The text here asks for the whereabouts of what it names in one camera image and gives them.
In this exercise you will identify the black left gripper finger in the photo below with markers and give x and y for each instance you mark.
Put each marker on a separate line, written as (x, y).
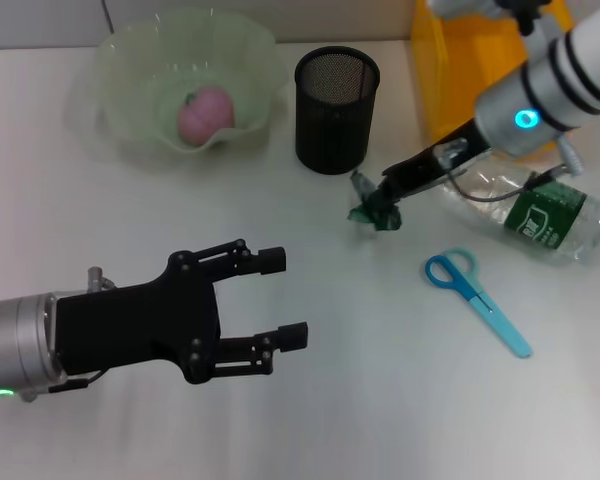
(292, 337)
(270, 260)

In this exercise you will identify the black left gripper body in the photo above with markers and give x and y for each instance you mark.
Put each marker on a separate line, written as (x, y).
(140, 320)

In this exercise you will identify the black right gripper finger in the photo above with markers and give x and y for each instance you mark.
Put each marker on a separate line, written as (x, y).
(386, 192)

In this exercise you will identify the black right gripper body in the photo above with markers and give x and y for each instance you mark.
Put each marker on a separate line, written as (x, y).
(430, 167)

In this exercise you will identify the green plastic wrapper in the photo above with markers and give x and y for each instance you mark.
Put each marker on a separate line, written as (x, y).
(375, 217)

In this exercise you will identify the clear green-label water bottle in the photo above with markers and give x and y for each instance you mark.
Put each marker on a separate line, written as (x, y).
(550, 220)

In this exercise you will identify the pink peach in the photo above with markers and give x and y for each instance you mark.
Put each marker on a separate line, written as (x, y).
(205, 117)

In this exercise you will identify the black mesh pen holder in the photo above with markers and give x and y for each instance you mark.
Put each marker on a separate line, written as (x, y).
(332, 130)

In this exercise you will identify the blue scissors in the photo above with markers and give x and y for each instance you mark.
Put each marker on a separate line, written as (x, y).
(480, 300)

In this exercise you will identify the translucent green fruit plate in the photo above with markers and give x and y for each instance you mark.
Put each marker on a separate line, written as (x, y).
(140, 75)

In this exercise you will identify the yellow plastic bin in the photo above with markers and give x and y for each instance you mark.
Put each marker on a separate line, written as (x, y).
(455, 60)

